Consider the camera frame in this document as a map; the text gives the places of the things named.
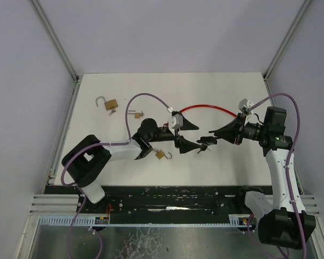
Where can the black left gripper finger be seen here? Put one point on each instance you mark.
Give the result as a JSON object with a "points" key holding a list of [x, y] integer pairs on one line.
{"points": [[187, 146], [188, 126]]}

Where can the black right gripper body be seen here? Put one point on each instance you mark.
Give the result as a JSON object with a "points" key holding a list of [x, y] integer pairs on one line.
{"points": [[239, 130]]}

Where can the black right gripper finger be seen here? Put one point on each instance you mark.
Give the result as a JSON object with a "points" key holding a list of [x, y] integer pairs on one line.
{"points": [[229, 128], [226, 134]]}

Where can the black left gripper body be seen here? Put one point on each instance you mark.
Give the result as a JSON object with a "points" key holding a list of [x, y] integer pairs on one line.
{"points": [[176, 137]]}

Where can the black-headed key bunch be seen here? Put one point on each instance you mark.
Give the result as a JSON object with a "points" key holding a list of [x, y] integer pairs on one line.
{"points": [[202, 148]]}

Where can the black Kaijing padlock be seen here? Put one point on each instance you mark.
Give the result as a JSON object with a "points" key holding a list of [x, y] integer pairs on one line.
{"points": [[207, 141]]}

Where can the red cable lock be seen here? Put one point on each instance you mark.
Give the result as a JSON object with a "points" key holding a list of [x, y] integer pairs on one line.
{"points": [[208, 106]]}

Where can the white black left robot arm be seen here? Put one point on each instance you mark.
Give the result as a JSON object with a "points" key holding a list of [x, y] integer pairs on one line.
{"points": [[87, 160]]}

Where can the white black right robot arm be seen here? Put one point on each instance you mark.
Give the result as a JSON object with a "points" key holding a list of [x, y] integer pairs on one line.
{"points": [[284, 223]]}

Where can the small brass padlock near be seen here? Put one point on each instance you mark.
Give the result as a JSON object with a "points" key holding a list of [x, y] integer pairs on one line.
{"points": [[160, 154]]}

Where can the large brass padlock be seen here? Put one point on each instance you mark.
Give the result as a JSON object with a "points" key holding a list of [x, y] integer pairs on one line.
{"points": [[109, 104]]}

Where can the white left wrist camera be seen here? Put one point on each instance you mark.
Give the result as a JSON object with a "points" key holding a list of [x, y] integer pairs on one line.
{"points": [[175, 122]]}

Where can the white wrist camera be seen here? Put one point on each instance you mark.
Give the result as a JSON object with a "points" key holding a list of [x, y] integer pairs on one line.
{"points": [[244, 106], [175, 122]]}

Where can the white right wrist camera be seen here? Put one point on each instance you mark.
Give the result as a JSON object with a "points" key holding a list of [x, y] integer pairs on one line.
{"points": [[244, 106]]}

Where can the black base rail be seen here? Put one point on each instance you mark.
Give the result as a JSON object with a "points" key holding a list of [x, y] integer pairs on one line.
{"points": [[214, 200]]}

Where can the white slotted cable duct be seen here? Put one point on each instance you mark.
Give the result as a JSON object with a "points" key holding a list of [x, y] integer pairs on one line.
{"points": [[162, 219]]}

